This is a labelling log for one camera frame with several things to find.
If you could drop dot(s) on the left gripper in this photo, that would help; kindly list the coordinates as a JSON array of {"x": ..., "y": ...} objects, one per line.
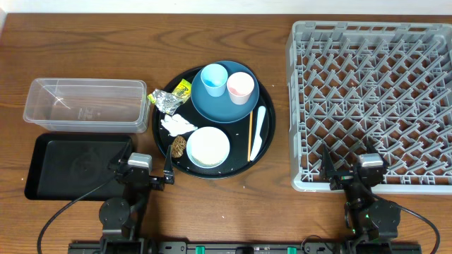
[{"x": 119, "y": 164}]

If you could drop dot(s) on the light blue bowl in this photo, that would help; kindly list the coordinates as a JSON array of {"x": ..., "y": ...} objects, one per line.
[{"x": 192, "y": 148}]

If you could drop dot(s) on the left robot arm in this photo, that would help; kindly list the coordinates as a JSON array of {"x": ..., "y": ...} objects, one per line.
[{"x": 121, "y": 217}]

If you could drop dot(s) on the white tissue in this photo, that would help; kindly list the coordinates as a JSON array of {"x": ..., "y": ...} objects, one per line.
[{"x": 177, "y": 125}]

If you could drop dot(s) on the light blue cup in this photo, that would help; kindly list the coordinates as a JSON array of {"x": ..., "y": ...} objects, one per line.
[{"x": 214, "y": 77}]

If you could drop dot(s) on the light blue plastic knife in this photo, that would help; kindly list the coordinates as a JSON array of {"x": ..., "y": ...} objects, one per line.
[{"x": 257, "y": 138}]

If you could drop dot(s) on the wooden chopstick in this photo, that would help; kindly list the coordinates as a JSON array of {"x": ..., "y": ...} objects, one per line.
[{"x": 250, "y": 136}]

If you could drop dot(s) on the yellow snack wrapper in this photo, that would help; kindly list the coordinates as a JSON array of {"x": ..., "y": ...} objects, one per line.
[{"x": 169, "y": 102}]

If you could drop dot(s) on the cooked white rice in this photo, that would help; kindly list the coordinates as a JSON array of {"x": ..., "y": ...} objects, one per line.
[{"x": 209, "y": 146}]

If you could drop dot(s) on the pink cup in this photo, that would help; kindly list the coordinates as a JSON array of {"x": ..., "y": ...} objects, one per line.
[{"x": 240, "y": 86}]

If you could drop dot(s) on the round black serving tray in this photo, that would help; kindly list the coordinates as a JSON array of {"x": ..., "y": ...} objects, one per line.
[{"x": 214, "y": 150}]

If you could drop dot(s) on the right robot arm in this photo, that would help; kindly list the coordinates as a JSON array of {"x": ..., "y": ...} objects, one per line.
[{"x": 372, "y": 220}]

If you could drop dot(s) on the brown walnut shell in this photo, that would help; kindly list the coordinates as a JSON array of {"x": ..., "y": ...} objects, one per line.
[{"x": 178, "y": 147}]

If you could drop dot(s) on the dark blue plate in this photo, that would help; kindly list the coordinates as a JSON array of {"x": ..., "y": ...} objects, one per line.
[{"x": 221, "y": 109}]

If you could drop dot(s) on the black mounting rail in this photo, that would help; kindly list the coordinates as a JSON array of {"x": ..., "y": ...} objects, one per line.
[{"x": 208, "y": 248}]

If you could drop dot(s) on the black rectangular tray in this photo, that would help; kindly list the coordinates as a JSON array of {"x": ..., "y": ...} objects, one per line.
[{"x": 66, "y": 166}]

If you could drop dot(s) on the grey dishwasher rack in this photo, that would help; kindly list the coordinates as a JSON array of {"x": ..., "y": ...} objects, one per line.
[{"x": 388, "y": 82}]

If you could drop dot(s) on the clear plastic bin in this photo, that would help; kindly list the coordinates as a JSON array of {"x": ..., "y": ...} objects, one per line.
[{"x": 88, "y": 105}]

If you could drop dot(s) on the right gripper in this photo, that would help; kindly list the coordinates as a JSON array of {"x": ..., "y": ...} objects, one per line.
[{"x": 328, "y": 171}]

